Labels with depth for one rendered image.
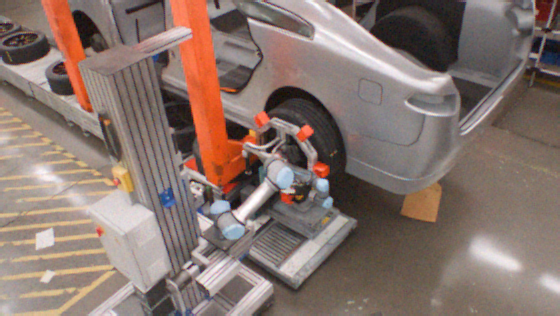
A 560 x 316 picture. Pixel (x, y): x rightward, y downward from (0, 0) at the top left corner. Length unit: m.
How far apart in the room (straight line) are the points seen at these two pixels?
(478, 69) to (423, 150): 1.74
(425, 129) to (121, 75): 1.75
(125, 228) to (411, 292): 2.15
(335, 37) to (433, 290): 1.98
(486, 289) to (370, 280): 0.86
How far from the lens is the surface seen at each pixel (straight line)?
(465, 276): 3.91
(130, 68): 2.29
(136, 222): 2.59
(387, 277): 3.78
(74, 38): 4.91
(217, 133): 3.51
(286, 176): 2.67
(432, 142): 3.03
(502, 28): 4.44
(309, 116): 3.33
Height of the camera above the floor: 2.94
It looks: 38 degrees down
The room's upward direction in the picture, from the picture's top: 4 degrees counter-clockwise
